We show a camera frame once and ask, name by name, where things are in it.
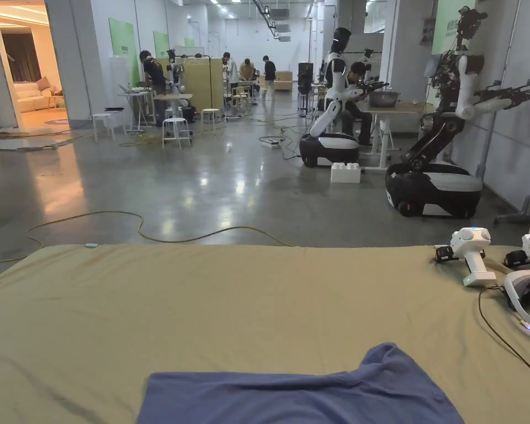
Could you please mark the white power strip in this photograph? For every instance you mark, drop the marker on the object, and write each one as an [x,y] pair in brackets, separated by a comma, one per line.
[270,142]

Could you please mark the white brick-shaped block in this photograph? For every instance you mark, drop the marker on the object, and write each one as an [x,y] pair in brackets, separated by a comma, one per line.
[346,173]

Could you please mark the bed with beige sheet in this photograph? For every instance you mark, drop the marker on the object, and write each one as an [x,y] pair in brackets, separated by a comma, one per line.
[212,300]

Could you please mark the wooden carton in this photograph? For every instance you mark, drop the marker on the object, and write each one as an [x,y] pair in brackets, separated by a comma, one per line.
[284,80]

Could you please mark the black open shelf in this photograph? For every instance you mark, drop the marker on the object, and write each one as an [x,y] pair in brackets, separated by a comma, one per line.
[305,84]

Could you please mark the white and black humanoid robot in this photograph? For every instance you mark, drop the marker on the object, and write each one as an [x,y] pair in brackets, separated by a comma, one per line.
[335,84]

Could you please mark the small white robot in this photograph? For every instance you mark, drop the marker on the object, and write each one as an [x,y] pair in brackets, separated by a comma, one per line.
[176,79]

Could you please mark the black wheeled robot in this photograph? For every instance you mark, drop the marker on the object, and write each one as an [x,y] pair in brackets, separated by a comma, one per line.
[441,185]

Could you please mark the dark blue shirt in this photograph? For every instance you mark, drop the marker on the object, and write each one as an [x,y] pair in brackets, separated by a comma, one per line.
[291,397]

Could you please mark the white headset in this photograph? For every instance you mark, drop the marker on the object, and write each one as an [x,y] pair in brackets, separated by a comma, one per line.
[514,287]

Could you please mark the white sofa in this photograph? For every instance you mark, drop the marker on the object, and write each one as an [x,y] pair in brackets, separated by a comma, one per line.
[28,95]

